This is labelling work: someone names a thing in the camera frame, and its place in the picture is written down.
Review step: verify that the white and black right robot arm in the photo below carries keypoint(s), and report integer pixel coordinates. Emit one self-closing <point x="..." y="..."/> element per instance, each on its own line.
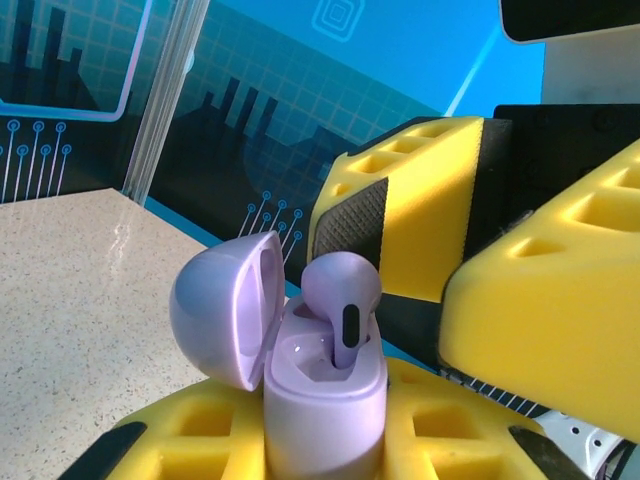
<point x="585" y="435"/>

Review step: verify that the aluminium frame post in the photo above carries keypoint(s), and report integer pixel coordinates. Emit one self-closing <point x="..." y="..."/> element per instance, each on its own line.
<point x="165" y="100"/>

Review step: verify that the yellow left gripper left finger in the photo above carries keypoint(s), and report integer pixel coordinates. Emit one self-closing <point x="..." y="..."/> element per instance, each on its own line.
<point x="200" y="440"/>

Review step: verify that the blue table edge strip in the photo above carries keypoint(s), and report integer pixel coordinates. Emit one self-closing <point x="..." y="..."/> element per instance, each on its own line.
<point x="175" y="220"/>

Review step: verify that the pale lilac earbud charging case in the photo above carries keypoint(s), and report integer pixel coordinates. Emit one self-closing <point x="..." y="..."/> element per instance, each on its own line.
<point x="325" y="430"/>

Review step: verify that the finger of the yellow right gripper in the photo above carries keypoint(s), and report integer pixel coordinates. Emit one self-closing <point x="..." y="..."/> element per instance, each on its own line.
<point x="550" y="310"/>
<point x="425" y="200"/>

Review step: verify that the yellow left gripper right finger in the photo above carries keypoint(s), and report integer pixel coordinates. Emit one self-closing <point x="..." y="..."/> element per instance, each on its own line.
<point x="450" y="440"/>

